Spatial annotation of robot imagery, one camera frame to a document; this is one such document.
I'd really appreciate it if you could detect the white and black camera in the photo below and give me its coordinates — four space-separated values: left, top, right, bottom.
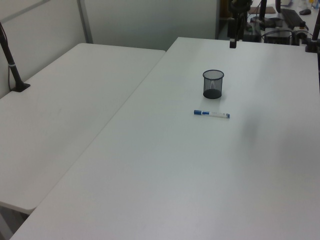
292 21 310 39

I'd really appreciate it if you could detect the blue and white marker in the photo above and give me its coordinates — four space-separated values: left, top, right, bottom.
193 109 231 120

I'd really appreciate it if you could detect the black computer keyboard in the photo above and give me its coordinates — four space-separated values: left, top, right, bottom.
280 8 304 29

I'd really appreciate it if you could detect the black camera stand pole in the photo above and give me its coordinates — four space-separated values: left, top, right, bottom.
0 21 31 93

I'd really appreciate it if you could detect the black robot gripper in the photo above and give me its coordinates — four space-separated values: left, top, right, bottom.
227 0 252 49

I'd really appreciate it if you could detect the black mesh pen holder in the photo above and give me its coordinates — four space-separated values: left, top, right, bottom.
202 69 225 100

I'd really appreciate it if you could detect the black clamped stand pole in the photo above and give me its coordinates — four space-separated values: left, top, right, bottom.
304 14 320 54

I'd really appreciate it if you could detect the black cable on pole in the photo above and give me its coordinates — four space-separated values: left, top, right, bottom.
0 23 16 91

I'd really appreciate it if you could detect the black electronics box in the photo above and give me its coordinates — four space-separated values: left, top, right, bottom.
264 26 294 46

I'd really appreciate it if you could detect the black monitor stand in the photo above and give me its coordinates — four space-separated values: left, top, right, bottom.
250 0 276 28

